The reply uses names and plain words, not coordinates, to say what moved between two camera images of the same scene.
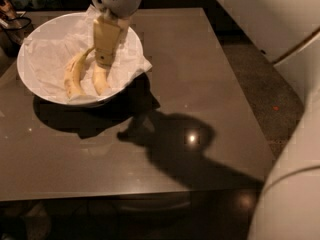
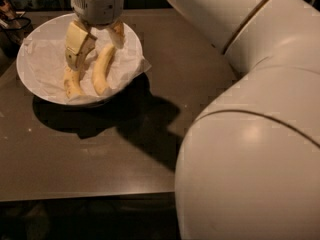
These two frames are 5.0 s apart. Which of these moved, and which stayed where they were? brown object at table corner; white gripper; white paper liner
Moved: white gripper
Stayed: white paper liner; brown object at table corner
